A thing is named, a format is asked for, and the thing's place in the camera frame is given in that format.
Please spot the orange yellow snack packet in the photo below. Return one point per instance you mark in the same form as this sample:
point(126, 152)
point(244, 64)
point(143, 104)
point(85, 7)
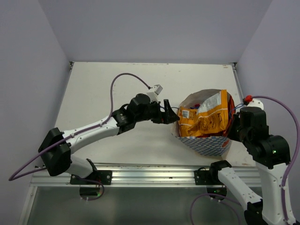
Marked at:
point(210, 118)

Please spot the aluminium table frame rail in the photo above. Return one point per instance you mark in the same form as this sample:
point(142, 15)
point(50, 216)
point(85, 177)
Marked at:
point(147, 156)

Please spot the red torn chip bag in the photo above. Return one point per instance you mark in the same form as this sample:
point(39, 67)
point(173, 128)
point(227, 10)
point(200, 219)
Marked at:
point(207, 135)

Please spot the blue Doritos chip bag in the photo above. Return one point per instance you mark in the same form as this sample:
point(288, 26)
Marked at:
point(195, 106)

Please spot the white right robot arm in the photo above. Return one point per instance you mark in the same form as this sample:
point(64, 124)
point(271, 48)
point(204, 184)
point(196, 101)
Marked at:
point(271, 154)

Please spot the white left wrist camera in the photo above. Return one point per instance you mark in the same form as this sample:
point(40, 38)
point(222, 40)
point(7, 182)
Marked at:
point(154, 92)

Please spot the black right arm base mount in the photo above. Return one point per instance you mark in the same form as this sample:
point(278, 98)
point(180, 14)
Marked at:
point(202, 176)

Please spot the orange cream cassava chips bag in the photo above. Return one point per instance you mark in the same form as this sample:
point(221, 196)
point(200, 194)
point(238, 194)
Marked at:
point(231, 111)

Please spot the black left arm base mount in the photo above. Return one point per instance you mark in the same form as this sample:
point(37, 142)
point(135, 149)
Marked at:
point(100, 176)

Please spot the blue checkered paper bag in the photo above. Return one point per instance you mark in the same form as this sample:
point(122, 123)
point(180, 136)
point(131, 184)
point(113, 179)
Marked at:
point(214, 146)

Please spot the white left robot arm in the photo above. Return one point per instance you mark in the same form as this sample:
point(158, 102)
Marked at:
point(58, 147)

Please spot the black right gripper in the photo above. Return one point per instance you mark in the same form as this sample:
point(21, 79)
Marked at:
point(232, 134)

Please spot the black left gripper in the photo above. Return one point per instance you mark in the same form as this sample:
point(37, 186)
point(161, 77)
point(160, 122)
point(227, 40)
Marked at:
point(167, 116)

